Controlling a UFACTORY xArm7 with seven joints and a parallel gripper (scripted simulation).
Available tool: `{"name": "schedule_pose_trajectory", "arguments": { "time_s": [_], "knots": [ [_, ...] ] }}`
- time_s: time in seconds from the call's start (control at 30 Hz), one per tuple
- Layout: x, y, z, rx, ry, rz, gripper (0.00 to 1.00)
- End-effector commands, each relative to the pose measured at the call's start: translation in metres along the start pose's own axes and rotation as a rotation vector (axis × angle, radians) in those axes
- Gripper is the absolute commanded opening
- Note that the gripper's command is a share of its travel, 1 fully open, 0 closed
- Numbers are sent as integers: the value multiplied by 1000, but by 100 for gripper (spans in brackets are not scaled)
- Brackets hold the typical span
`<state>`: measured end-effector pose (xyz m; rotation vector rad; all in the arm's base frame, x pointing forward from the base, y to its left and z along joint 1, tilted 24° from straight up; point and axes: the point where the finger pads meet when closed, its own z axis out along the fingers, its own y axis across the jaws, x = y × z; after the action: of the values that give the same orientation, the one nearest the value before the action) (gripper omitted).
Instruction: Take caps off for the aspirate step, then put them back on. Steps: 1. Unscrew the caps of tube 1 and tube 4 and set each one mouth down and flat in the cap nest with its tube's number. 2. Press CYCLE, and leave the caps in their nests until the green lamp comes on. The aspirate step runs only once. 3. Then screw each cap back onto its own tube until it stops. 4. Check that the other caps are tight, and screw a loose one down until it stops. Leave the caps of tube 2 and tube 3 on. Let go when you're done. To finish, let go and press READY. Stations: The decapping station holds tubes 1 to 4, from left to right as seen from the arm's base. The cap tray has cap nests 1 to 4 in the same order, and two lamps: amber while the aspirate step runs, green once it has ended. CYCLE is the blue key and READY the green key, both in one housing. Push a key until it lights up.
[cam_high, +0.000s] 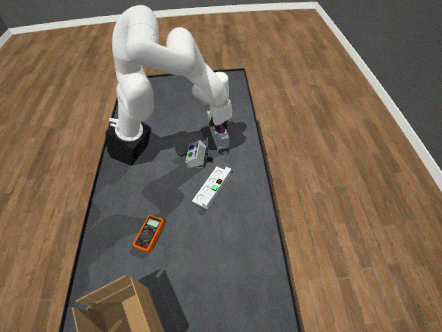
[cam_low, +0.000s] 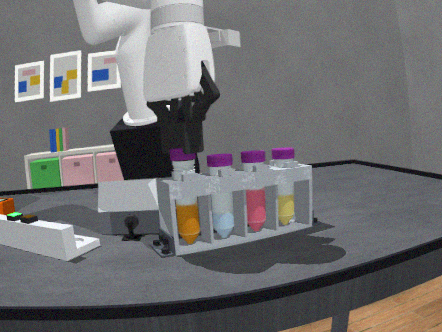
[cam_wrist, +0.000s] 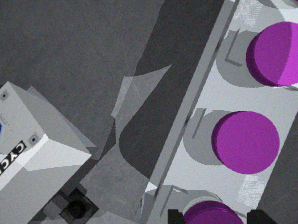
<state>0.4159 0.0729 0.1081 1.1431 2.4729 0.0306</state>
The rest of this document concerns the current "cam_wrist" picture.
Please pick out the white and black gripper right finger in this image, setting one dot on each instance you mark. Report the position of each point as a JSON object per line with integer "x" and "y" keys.
{"x": 259, "y": 217}

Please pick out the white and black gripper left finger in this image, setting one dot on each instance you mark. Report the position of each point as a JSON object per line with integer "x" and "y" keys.
{"x": 175, "y": 217}

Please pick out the white button panel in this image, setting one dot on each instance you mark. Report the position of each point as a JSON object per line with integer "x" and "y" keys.
{"x": 40, "y": 151}

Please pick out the white threaded tube neck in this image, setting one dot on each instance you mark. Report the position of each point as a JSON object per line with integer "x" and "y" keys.
{"x": 197, "y": 200}

